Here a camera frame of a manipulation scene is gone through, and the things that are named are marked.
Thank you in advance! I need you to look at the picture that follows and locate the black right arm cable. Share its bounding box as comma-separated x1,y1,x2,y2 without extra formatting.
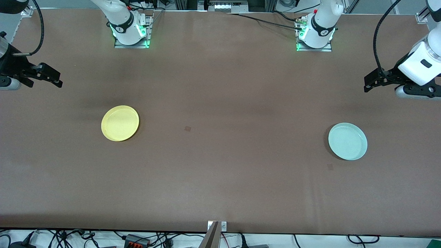
14,0,45,56

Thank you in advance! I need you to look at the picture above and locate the short black table cable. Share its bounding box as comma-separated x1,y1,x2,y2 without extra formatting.
272,11,299,22

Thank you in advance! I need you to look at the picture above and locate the pale green round plate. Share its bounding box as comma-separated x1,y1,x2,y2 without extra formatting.
328,123,368,161

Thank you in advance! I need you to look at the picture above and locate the white bracket plate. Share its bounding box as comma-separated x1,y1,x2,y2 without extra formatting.
207,221,227,232

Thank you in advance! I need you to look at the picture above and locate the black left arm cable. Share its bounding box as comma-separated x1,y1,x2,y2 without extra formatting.
374,0,403,78

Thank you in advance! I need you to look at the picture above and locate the grey device with sockets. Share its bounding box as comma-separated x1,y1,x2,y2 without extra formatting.
207,0,248,13

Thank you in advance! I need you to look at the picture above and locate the long black table cable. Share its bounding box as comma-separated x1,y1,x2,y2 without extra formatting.
226,12,304,31

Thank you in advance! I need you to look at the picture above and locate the black looped cable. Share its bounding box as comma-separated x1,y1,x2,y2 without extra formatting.
347,235,380,244

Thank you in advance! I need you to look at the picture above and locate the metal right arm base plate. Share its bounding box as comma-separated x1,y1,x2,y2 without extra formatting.
114,14,153,49

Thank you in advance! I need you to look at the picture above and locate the black red connector block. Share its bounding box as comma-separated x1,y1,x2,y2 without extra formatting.
124,234,151,248

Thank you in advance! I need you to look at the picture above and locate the yellow round plate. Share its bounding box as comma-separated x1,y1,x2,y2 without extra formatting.
101,105,140,142

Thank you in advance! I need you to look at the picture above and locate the grey metal camera post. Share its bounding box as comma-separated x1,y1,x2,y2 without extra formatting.
198,221,222,248

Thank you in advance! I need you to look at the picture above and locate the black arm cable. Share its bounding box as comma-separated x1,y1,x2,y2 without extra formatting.
374,0,403,78
14,0,45,56

